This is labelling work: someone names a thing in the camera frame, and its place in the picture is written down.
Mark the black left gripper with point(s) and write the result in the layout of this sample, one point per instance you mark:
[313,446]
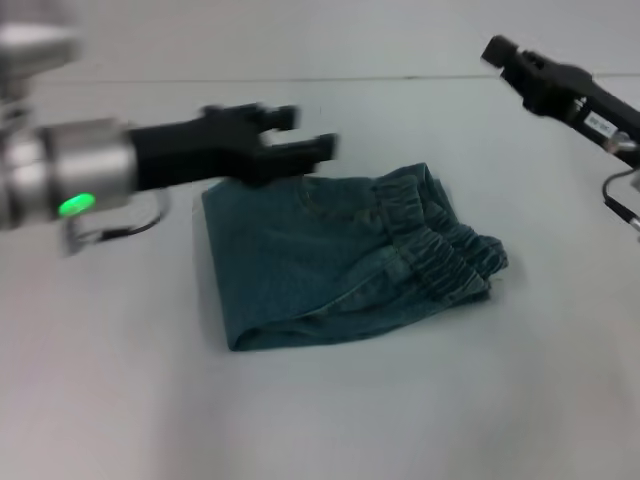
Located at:
[200,150]

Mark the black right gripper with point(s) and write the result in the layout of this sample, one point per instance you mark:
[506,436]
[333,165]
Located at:
[560,90]

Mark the blue denim shorts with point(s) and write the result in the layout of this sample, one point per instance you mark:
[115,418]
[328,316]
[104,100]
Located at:
[310,270]

